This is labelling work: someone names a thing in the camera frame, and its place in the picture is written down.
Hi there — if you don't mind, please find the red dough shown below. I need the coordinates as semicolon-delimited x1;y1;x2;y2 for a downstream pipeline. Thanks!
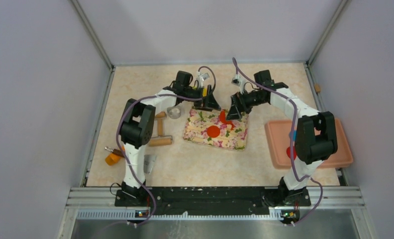
219;110;235;130

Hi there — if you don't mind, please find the floral cutting board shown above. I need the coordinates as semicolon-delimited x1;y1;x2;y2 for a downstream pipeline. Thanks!
183;109;249;151

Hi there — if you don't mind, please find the metal ring cutter purple handle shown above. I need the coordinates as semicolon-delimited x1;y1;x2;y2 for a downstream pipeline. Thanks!
167;106;182;120

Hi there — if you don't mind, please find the wooden dough roller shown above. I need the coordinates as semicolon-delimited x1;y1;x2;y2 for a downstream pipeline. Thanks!
148;112;173;147

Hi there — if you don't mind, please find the metal dough scraper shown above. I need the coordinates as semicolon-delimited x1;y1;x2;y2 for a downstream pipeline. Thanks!
104;146;157;175

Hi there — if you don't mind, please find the cut red dough disc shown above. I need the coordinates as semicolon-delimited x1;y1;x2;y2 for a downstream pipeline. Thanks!
206;125;221;138

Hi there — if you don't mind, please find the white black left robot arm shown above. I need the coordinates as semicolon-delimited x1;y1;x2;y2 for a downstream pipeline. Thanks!
116;71;221;199

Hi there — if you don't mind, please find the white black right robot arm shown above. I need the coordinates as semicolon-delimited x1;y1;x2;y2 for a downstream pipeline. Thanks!
226;70;338;201

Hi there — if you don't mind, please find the blue dough disc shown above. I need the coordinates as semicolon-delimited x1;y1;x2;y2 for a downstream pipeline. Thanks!
289;130;296;142

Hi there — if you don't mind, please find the pink plastic tray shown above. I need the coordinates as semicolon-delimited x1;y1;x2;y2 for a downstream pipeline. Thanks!
264;119;354;169

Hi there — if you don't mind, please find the orange plastic knife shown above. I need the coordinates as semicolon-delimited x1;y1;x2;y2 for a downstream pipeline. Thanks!
105;153;123;166

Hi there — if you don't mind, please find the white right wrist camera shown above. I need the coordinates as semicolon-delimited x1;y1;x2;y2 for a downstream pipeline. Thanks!
231;74;247;94

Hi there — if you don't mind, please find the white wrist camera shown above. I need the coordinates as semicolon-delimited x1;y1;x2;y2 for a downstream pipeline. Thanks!
231;74;247;94
196;72;210;88

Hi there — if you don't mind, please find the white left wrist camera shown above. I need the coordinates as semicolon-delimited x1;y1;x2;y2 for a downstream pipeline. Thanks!
196;72;210;88

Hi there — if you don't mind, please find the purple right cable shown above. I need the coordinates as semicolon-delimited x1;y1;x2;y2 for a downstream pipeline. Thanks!
232;57;323;226

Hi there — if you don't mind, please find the purple cable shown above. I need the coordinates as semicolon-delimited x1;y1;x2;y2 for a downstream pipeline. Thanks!
115;66;217;228
232;57;323;226

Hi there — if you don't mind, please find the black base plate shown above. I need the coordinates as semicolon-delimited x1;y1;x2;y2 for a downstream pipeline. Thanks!
114;186;311;217

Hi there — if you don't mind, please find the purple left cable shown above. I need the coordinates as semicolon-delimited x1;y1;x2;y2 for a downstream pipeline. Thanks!
115;66;217;228

